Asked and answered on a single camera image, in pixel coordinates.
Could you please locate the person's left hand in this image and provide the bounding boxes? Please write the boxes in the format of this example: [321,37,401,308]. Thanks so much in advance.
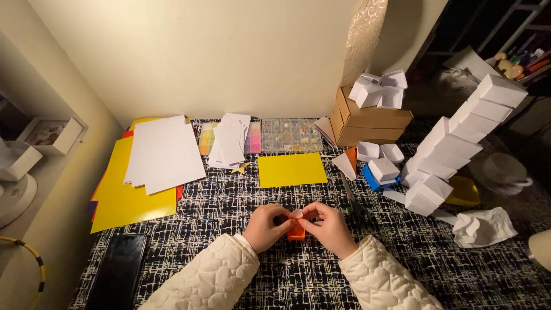
[242,203,298,255]

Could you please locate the person's right hand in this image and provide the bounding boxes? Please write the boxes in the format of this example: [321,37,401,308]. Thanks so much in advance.
[297,201,359,260]

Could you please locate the black white patterned tablecloth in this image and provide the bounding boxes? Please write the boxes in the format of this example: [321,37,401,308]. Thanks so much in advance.
[68,118,551,310]

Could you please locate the blue paper box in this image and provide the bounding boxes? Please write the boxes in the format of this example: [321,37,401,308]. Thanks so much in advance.
[361,164,401,193]

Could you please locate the small yellow paper sheet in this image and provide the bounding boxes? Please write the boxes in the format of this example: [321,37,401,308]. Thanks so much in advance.
[257,152,329,189]

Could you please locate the orange and white folded paper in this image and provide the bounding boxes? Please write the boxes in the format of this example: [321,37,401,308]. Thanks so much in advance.
[331,146,358,182]

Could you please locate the white paper strip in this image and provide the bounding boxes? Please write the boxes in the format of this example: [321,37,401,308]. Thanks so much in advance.
[430,209,458,226]
[382,189,408,206]

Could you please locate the stack of small white papers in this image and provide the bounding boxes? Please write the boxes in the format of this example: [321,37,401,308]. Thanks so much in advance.
[207,113,252,170]

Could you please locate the clear compartment organizer box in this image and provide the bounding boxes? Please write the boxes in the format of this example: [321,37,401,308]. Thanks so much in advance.
[260,119,324,153]

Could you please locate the brown cardboard box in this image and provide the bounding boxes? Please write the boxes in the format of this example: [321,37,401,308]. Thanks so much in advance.
[335,88,414,129]
[330,110,406,147]

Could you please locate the white folded paper sheets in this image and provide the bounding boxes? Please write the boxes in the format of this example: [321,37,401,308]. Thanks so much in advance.
[313,116,339,150]

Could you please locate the colourful bead organizer box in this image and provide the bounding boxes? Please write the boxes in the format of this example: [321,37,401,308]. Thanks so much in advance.
[197,121,262,156]

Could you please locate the stack of white paper sheets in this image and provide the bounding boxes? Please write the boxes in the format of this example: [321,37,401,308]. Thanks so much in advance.
[123,115,207,196]

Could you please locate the large yellow paper sheet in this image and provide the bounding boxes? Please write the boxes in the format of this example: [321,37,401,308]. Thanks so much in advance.
[90,117,183,234]

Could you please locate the tower of white paper cubes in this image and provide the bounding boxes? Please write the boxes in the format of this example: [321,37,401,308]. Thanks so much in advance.
[400,73,529,217]

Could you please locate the crumpled white paper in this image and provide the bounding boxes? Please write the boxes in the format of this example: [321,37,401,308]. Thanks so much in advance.
[452,207,519,249]

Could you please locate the black smartphone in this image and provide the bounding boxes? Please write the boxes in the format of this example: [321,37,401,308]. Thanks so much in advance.
[85,233,148,310]

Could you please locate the white cup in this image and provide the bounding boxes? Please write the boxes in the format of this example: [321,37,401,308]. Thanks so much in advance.
[482,152,534,188]

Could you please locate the cream patterned curtain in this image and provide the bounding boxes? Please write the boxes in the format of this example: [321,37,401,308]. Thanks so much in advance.
[339,0,389,89]

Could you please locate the cream round object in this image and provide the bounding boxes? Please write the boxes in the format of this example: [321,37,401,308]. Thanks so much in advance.
[526,228,551,273]

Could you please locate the white paper bag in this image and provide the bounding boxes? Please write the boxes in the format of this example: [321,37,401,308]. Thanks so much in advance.
[443,46,503,83]

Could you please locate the white tray box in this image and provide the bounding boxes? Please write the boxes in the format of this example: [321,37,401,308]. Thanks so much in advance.
[16,116,84,157]

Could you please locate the white round appliance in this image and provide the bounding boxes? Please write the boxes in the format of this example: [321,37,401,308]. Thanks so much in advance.
[0,172,39,229]

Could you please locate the white cube box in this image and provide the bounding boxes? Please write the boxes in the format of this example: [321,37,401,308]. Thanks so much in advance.
[0,141,43,182]

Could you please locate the dark shelf rack with items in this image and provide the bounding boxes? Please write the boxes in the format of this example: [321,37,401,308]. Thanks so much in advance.
[407,0,551,97]

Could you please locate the black handled scissors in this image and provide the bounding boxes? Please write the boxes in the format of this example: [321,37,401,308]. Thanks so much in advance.
[339,172,373,228]

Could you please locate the yellow black striped cable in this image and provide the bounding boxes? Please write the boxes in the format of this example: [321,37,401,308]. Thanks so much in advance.
[0,235,46,300]

